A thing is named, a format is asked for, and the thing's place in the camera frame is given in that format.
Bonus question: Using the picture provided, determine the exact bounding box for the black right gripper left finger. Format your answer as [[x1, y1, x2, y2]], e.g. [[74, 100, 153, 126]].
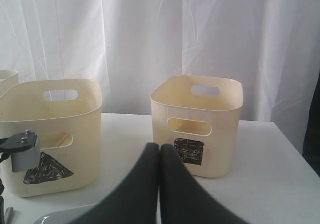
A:
[[70, 143, 160, 224]]

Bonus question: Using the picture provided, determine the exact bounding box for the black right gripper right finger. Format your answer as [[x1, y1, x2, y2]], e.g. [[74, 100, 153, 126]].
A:
[[159, 144, 247, 224]]

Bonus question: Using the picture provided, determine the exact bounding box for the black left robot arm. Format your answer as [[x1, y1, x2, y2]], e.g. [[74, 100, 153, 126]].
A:
[[0, 180, 5, 224]]

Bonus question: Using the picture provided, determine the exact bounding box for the white square plate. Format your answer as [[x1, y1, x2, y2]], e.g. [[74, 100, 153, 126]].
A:
[[33, 204, 97, 224]]

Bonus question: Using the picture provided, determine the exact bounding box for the cream bin with square mark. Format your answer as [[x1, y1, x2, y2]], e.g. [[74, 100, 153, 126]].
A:
[[150, 75, 244, 178]]

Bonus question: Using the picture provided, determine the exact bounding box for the cream bin with triangle mark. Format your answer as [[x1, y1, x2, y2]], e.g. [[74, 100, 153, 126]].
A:
[[0, 79, 102, 197]]

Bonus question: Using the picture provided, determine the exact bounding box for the steel table knife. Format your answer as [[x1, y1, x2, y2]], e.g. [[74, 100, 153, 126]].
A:
[[4, 207, 14, 224]]

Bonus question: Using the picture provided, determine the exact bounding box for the white curtain backdrop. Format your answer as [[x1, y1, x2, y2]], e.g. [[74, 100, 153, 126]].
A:
[[0, 0, 320, 125]]

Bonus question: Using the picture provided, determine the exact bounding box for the cream bin with circle mark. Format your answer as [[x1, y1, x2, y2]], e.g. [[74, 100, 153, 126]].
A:
[[0, 70, 19, 96]]

